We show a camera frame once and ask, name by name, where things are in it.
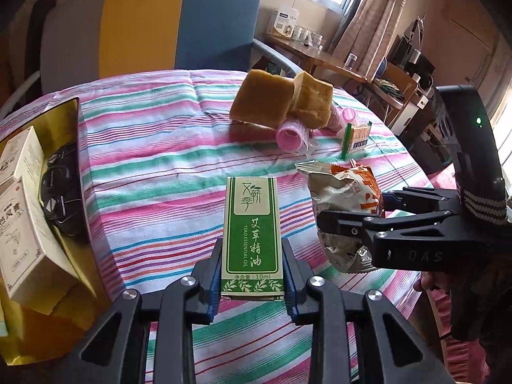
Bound cream herbal medicine box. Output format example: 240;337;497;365
1;179;79;316

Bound orange snack bag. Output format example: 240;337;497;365
295;160;384;273

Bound yellow sponge block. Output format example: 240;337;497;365
229;69;294;129
288;71;333;130

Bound striped tablecloth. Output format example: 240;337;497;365
1;70;429;383

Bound white carton on desk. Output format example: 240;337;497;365
267;5;300;40

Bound blue yellow armchair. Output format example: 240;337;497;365
1;0;301;116

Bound yellow sponge block right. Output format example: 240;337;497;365
288;71;333;130

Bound person right hand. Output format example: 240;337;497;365
413;271;446;292

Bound curtain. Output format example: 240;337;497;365
332;0;406;81

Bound green essential oil box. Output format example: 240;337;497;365
220;177;285;301

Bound pink hair roller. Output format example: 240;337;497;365
327;104;357;133
276;118;318;157

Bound yellow sponge block left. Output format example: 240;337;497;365
229;69;294;129

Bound cream barcode box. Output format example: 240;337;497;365
1;127;44;193

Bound black objects in box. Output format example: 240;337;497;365
40;142;87;238

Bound wooden side desk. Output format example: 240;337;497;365
265;35;366;82

